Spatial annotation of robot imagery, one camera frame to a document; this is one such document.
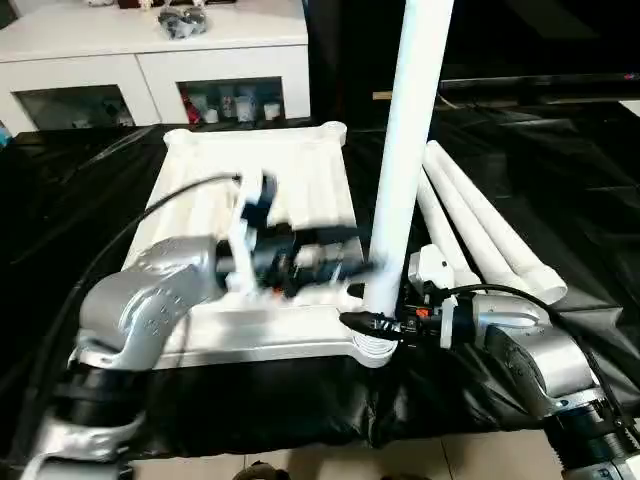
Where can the white plastic table top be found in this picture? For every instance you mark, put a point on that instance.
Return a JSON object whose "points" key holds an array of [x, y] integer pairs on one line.
{"points": [[300, 170]]}

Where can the white plastic table leg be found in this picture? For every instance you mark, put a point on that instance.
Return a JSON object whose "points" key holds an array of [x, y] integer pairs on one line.
{"points": [[500, 225], [410, 140], [440, 230], [470, 225]]}

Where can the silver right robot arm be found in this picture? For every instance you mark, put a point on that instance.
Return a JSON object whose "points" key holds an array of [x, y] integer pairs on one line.
{"points": [[530, 350]]}

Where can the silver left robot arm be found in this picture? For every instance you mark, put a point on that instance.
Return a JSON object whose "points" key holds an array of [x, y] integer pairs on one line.
{"points": [[140, 310]]}

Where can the toy figures behind cabinet glass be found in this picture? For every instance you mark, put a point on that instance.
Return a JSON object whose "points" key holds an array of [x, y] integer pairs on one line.
{"points": [[230, 105]]}

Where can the silver left leg black foot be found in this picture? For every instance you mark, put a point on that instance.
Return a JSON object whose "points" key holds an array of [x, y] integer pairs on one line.
{"points": [[268, 471]]}

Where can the black work mat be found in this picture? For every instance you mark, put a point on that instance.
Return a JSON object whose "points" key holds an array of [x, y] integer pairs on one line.
{"points": [[60, 200]]}

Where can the grey plush toy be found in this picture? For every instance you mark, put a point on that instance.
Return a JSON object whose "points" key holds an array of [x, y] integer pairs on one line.
{"points": [[183, 22]]}

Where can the black tv cabinet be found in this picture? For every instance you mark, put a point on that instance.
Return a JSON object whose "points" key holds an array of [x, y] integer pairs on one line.
{"points": [[520, 40]]}

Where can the white cabinet with glass doors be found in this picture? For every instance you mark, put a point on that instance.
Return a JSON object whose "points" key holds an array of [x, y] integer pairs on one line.
{"points": [[100, 45]]}

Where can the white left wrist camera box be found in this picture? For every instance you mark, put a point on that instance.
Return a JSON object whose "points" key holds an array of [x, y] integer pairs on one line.
{"points": [[250, 225]]}

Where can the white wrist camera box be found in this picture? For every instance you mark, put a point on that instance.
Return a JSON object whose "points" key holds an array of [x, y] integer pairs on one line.
{"points": [[250, 225], [430, 265]]}

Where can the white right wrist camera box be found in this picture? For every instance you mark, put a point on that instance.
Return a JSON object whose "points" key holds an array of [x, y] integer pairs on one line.
{"points": [[430, 265]]}

